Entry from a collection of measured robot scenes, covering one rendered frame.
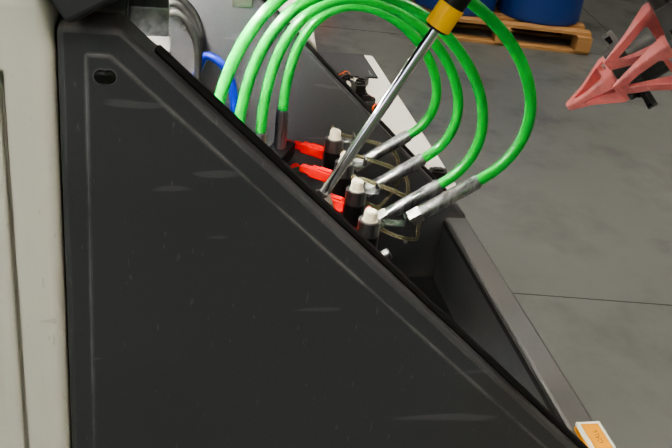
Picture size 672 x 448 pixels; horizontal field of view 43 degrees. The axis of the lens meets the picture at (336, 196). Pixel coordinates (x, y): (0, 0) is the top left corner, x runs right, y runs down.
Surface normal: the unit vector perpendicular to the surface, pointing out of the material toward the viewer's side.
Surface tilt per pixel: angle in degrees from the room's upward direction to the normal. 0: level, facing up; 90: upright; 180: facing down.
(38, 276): 90
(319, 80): 90
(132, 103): 90
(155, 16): 90
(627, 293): 0
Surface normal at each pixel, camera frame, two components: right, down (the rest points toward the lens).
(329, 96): 0.18, 0.47
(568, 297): 0.11, -0.88
